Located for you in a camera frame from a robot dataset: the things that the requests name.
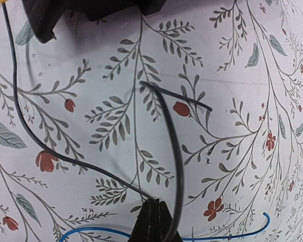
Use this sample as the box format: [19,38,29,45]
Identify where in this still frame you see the black three-compartment tray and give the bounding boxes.
[21,0,167,44]

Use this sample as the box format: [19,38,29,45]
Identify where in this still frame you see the blue cables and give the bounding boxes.
[59,212,271,242]

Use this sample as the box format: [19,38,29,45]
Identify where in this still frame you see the floral table mat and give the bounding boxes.
[0,1,303,241]

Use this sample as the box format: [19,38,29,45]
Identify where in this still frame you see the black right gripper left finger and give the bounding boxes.
[128,199,158,242]

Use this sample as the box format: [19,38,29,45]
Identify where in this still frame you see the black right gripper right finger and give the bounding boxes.
[156,200,172,242]

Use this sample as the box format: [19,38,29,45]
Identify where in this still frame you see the black cables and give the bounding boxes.
[1,4,213,242]

